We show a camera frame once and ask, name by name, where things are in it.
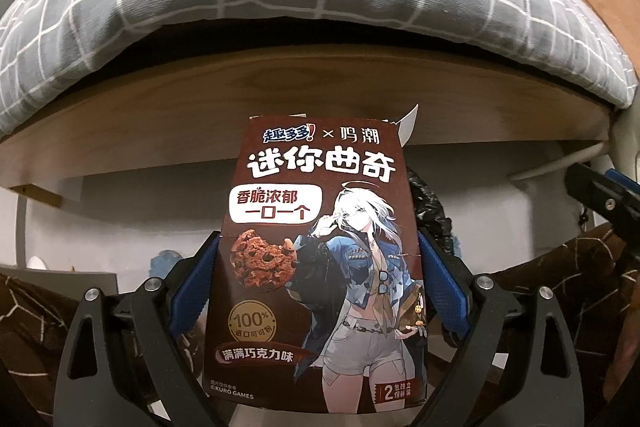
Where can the person's brown patterned clothing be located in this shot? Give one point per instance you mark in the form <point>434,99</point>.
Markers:
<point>25,312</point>

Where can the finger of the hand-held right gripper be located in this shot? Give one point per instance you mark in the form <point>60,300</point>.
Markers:
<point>595,187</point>
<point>625,181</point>

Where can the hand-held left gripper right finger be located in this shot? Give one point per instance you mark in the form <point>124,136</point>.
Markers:
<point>445,287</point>

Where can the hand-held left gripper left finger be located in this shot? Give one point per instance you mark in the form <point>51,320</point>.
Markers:
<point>192,292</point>

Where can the brown cookie box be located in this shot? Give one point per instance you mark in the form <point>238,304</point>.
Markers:
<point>300,167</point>

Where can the black trash bag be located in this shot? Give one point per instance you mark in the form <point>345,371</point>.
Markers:
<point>430,212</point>

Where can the white metal bed leg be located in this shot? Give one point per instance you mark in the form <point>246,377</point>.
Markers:
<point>590,152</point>

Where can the wooden bed base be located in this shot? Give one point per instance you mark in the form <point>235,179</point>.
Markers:
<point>250,107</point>

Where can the blue fuzzy slipper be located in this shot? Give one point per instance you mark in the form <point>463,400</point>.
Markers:
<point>165,262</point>

